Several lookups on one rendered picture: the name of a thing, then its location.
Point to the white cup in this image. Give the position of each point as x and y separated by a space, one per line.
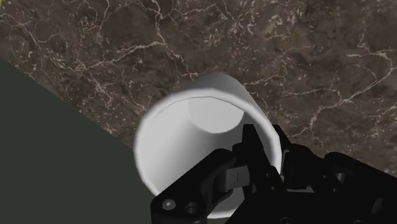
180 139

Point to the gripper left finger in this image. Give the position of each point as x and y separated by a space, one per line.
198 183

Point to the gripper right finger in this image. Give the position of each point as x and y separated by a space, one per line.
335 176

